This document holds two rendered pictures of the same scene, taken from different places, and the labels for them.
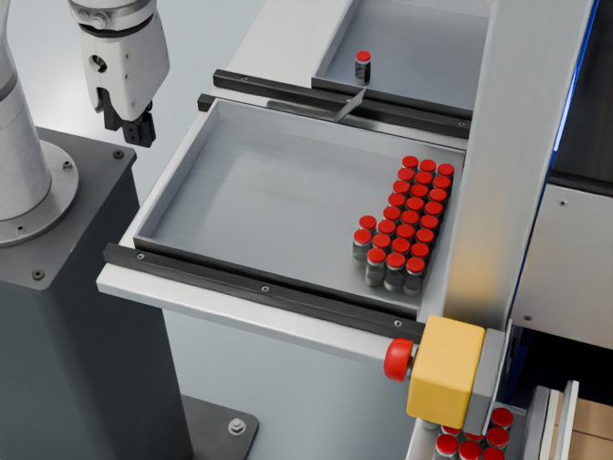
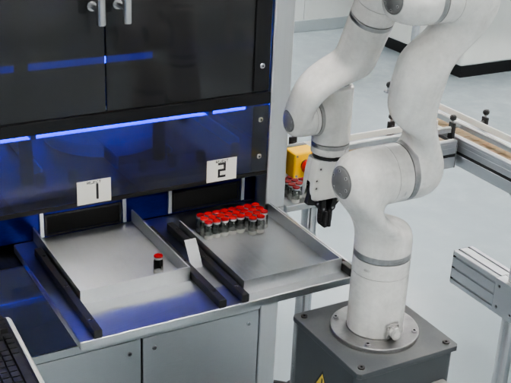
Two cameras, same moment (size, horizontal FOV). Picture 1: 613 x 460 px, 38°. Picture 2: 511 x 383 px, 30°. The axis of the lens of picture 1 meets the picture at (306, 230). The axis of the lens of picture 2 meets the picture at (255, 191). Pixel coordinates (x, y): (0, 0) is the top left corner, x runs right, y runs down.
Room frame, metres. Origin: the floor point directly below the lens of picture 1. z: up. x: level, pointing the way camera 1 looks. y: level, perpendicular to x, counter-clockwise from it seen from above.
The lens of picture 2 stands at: (2.32, 1.35, 1.94)
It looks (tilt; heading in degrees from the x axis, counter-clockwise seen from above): 24 degrees down; 221
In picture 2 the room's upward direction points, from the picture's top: 3 degrees clockwise
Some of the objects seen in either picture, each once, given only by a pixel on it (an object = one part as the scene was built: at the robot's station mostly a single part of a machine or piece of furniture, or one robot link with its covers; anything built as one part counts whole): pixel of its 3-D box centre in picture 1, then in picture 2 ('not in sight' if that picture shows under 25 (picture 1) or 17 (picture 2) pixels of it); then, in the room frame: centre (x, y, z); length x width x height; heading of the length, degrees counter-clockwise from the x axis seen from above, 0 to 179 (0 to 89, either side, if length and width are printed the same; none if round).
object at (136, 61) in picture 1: (122, 49); (328, 172); (0.74, 0.19, 1.14); 0.10 x 0.08 x 0.11; 161
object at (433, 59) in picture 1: (451, 54); (109, 253); (1.04, -0.21, 0.90); 0.34 x 0.26 x 0.04; 71
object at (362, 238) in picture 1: (361, 248); (260, 223); (0.67, -0.06, 0.90); 0.02 x 0.02 x 0.05
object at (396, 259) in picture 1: (410, 223); (232, 220); (0.71, -0.13, 0.90); 0.18 x 0.02 x 0.05; 161
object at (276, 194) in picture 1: (306, 202); (257, 245); (0.76, 0.00, 0.90); 0.34 x 0.26 x 0.04; 71
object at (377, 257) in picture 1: (392, 218); (236, 224); (0.72, -0.10, 0.90); 0.18 x 0.02 x 0.05; 161
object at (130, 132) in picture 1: (129, 129); (331, 210); (0.73, 0.19, 1.05); 0.03 x 0.03 x 0.07; 71
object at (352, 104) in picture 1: (313, 100); (203, 262); (0.93, -0.01, 0.91); 0.14 x 0.03 x 0.06; 72
